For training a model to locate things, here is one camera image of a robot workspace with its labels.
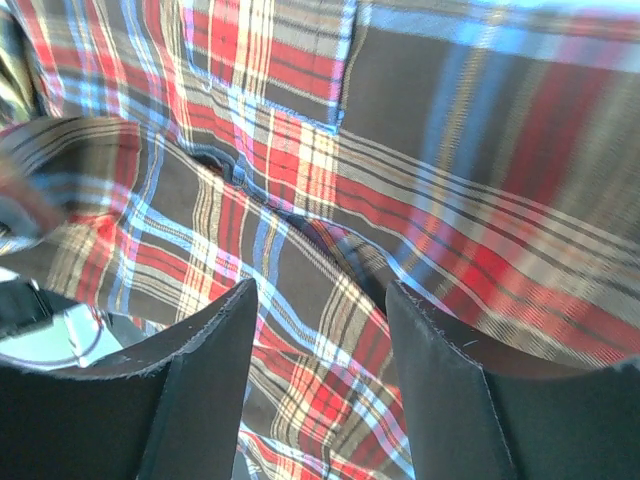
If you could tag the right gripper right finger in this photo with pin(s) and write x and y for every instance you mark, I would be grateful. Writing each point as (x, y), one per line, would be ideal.
(476, 408)

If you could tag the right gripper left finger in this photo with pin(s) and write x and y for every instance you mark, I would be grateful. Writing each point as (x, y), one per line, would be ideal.
(168, 407)

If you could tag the red brown plaid shirt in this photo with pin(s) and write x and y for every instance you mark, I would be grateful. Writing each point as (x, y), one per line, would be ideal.
(485, 153)

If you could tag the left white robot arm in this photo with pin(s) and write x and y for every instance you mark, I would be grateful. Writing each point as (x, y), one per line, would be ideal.
(44, 331)

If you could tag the folded yellow plaid shirt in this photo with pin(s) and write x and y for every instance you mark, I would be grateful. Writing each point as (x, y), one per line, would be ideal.
(18, 101)

